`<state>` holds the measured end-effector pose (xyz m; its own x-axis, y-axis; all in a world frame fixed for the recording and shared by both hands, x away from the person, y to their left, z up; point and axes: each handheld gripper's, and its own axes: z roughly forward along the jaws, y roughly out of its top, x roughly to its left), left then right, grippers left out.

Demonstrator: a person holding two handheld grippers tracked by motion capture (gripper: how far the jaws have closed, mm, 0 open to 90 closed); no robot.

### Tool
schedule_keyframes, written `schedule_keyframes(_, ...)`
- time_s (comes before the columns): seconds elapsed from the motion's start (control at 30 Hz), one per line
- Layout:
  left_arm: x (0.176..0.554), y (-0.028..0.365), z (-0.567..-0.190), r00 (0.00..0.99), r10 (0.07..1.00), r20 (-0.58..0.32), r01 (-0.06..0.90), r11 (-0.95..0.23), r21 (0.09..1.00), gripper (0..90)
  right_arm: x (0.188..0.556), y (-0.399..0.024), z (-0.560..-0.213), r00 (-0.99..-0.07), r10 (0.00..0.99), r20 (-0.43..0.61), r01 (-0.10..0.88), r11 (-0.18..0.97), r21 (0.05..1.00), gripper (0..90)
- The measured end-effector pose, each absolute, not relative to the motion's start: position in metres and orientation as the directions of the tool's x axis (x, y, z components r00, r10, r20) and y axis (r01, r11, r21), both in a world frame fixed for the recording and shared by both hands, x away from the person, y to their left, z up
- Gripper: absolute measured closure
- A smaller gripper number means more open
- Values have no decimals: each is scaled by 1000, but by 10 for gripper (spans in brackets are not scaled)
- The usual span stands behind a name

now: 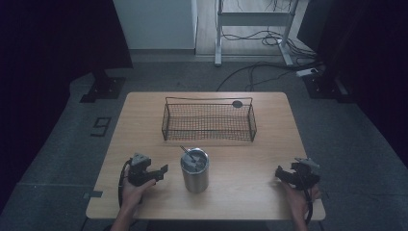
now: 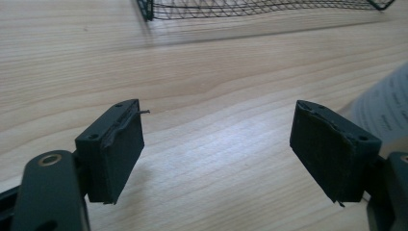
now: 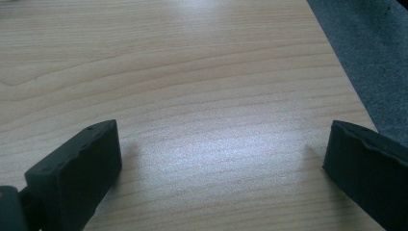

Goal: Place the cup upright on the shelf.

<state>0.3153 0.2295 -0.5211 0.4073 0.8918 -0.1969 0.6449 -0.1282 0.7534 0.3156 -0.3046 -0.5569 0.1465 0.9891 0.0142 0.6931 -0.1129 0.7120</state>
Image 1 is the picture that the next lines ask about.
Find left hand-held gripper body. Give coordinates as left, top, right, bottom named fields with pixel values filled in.
left=127, top=152, right=158, bottom=188

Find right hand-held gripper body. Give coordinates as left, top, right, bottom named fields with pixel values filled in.
left=289, top=157, right=321, bottom=191

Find person's right hand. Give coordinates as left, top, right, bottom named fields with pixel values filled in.
left=281, top=180, right=321, bottom=220

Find person's left hand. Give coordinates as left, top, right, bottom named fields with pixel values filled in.
left=120, top=167, right=158, bottom=214

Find metal straw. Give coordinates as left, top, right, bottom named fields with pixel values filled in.
left=179, top=145, right=197, bottom=163

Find steel tumbler cup with lid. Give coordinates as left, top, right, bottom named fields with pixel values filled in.
left=180, top=147, right=211, bottom=194

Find black stand base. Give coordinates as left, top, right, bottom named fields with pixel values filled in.
left=79, top=68, right=127, bottom=104
left=302, top=70, right=355, bottom=104

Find white power strip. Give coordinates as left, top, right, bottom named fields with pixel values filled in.
left=295, top=67, right=322, bottom=78

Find dark curtain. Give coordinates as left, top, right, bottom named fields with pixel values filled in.
left=297, top=0, right=408, bottom=158
left=0, top=0, right=135, bottom=213

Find white cabinet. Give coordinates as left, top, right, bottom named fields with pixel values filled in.
left=112, top=0, right=199, bottom=51

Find left hand-held gripper cable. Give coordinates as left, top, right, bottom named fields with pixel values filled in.
left=116, top=159, right=133, bottom=209

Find hand-held gripper cable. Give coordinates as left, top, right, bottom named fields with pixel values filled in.
left=116, top=159, right=133, bottom=209
left=301, top=187, right=315, bottom=225

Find right hand-held gripper cable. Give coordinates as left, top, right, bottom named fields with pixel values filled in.
left=301, top=187, right=315, bottom=225

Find black wire mesh basket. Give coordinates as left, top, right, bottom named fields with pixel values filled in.
left=161, top=96, right=258, bottom=142

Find long black floor cable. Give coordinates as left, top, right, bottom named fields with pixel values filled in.
left=216, top=61, right=323, bottom=93

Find tangled black cable bundle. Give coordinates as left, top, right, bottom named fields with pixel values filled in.
left=220, top=29, right=319, bottom=60

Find white desk frame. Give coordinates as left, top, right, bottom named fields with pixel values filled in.
left=214, top=0, right=301, bottom=67

